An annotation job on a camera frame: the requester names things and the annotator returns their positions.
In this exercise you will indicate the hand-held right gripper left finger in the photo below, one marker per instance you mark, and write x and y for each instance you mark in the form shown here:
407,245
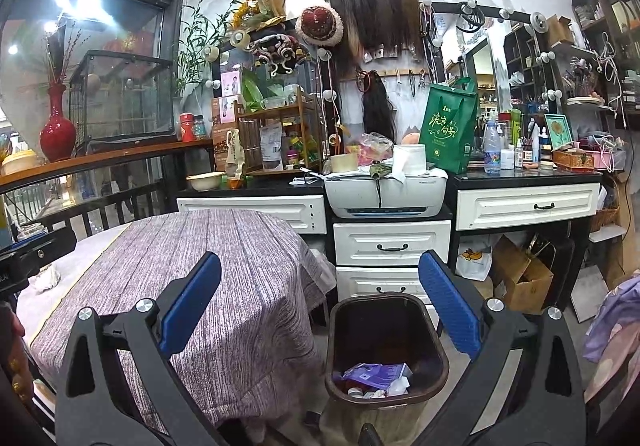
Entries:
192,306

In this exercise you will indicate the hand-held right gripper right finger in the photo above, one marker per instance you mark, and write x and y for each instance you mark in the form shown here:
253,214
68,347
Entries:
450,311

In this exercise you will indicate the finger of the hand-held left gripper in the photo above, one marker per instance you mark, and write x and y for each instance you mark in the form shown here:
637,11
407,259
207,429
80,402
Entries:
30,240
45,251

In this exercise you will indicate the brown trash bin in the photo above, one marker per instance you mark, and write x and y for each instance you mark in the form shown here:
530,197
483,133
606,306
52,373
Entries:
385,326

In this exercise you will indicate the purple packet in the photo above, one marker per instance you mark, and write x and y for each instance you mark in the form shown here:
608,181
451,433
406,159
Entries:
375,373

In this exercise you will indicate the person's left hand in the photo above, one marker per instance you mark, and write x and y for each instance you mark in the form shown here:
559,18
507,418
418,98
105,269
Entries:
12,328

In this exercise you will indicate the light grey table cover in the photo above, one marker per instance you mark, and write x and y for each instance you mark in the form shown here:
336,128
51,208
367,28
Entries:
75,271

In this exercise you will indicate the white bag with orange print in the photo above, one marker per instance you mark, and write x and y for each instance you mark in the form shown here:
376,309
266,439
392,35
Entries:
472,261

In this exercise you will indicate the purple striped tablecloth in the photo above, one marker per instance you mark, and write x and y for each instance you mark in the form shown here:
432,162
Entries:
150,251

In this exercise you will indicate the brown cardboard box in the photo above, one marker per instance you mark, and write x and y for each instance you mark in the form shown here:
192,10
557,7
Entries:
520,286

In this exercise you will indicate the yellow bowl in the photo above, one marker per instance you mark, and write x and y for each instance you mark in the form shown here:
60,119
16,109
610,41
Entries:
20,160

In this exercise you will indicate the white paper scrap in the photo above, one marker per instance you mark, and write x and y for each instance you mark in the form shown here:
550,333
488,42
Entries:
398,386

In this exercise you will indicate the plastic wrapped ornament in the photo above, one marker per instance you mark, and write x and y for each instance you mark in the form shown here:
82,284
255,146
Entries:
5,145

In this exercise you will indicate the white drawer cabinet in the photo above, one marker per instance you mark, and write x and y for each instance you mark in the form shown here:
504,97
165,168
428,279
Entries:
250,213

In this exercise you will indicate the black railing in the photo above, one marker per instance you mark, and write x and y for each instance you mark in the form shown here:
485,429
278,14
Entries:
140,196

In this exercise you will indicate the red vase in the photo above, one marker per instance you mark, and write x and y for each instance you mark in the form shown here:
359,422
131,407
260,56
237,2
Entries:
57,130

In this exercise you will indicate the cream bowl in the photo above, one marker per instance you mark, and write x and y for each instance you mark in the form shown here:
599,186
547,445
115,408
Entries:
205,182

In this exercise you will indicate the wooden counter shelf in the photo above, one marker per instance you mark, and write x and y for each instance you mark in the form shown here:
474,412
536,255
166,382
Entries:
125,151

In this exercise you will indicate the white printer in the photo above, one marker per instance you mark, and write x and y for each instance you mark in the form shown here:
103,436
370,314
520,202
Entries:
385,198

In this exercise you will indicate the wide white drawer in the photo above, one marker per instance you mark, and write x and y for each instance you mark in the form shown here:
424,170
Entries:
525,198

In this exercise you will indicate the white tissue roll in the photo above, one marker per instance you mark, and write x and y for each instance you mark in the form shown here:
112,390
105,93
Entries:
410,158

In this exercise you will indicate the printed paper bag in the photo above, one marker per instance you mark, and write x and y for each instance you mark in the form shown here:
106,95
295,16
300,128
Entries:
234,150

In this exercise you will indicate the clear water bottle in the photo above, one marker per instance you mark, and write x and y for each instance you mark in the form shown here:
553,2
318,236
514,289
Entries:
492,150

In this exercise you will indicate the glass terrarium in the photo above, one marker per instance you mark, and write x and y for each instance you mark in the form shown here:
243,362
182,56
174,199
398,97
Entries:
125,95

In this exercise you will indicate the peach coloured ball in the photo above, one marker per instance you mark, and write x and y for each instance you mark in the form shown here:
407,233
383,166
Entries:
412,139

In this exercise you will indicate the red tin can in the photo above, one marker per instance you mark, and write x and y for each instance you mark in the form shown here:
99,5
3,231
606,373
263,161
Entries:
187,128

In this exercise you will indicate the glass jar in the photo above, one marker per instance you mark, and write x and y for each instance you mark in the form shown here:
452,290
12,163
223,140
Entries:
200,128

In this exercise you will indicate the pink plastic bag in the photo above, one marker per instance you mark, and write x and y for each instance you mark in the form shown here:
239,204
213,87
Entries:
375,145

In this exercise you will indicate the cream round container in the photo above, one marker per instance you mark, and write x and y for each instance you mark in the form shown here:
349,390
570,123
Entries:
344,163

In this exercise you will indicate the wicker basket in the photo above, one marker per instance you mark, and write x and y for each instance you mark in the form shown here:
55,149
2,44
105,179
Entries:
605,216

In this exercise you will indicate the green tote bag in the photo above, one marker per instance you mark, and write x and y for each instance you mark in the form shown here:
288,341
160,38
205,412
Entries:
447,125

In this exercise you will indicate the dried branches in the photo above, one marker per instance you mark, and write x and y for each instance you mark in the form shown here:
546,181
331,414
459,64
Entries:
55,55

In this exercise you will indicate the carved wooden box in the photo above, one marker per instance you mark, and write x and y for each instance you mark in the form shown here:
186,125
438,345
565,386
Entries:
574,159

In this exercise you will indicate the framed sunflower picture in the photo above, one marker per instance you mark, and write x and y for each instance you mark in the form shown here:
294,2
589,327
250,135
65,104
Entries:
558,131

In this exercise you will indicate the dark hanging wig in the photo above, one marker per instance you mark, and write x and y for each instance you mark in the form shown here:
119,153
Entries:
377,110

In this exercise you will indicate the wooden shelf rack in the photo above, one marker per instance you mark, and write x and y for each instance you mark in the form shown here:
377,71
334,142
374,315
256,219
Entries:
290,111

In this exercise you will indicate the vanity mirror with bulbs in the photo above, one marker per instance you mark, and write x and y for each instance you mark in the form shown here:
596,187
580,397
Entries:
305,80

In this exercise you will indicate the large mirror with bulbs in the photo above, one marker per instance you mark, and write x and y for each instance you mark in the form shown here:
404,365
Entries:
482,60

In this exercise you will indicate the green bamboo plant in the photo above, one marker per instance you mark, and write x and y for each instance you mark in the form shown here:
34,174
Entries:
200,40

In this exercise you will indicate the ornate headdress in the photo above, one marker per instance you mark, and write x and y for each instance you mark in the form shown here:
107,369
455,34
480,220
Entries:
275,50

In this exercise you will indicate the sunflower bouquet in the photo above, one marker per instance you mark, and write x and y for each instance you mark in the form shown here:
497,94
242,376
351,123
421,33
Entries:
255,5

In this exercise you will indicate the row of hair extensions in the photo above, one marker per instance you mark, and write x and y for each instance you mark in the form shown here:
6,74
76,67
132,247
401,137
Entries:
375,10

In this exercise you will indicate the red embroidered hat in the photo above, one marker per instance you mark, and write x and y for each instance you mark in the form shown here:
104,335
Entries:
320,23

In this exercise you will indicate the black shelf unit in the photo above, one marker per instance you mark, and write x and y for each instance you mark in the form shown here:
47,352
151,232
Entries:
600,0

